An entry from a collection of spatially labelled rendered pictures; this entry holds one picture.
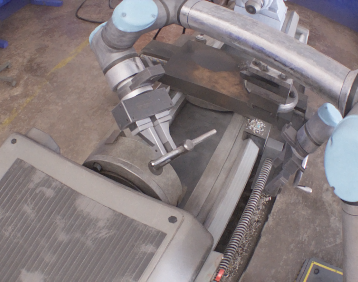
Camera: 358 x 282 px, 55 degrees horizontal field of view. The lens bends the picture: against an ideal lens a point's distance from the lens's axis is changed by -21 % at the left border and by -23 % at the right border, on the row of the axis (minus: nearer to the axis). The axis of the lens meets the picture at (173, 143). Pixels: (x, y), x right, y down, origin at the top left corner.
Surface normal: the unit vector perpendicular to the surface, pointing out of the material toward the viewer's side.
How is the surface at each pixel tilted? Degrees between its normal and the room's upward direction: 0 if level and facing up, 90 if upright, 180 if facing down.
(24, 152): 0
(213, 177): 0
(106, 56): 63
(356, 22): 90
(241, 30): 58
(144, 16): 32
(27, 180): 0
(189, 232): 45
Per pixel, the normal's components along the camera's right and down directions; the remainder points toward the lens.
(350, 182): -0.76, 0.33
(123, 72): -0.07, -0.04
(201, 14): -0.61, -0.02
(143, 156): 0.35, -0.57
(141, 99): 0.58, -0.36
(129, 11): 0.37, -0.26
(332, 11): -0.40, 0.63
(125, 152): 0.04, -0.71
